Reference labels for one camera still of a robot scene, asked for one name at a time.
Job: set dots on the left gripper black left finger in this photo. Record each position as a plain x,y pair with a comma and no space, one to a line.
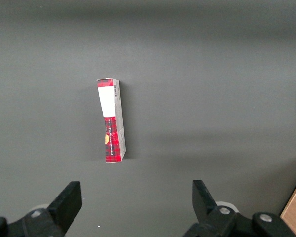
61,212

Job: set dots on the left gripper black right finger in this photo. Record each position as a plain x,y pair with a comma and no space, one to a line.
207,217

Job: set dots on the red plaid cardboard box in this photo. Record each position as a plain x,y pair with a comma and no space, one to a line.
111,103

